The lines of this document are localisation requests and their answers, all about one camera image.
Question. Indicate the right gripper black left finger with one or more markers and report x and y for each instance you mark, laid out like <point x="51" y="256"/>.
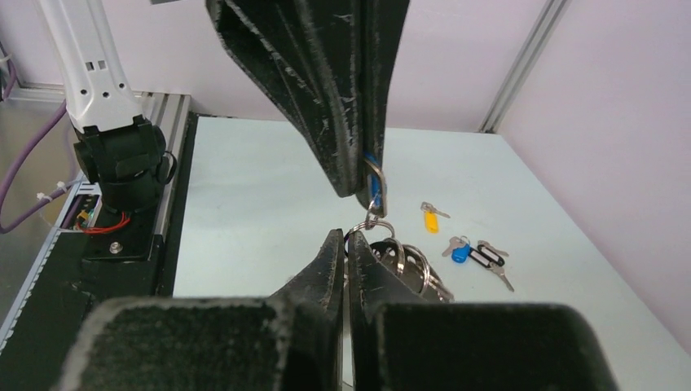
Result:
<point x="290" y="340"/>

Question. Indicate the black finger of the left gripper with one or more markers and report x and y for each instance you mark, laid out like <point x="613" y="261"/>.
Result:
<point x="301" y="56"/>
<point x="381" y="29"/>

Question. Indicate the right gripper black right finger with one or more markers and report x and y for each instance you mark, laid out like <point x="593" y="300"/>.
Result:
<point x="400" y="341"/>

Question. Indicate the blue tagged key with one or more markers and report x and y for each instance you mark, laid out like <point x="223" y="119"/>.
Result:
<point x="458" y="249"/>
<point x="377" y="186"/>

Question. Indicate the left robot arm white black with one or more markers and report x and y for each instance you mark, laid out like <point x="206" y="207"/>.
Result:
<point x="117" y="147"/>

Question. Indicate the blue tagged key on table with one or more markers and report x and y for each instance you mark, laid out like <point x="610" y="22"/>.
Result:
<point x="458" y="249"/>

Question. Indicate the black tagged key on table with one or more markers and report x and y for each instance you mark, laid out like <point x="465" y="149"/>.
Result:
<point x="492" y="259"/>

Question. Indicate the yellow tagged key on table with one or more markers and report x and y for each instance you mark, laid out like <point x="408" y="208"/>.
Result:
<point x="431" y="215"/>

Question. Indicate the left aluminium corner post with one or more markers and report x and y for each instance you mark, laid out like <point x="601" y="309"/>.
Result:
<point x="533" y="46"/>

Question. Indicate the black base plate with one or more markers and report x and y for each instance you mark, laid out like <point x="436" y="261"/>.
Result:
<point x="79" y="272"/>

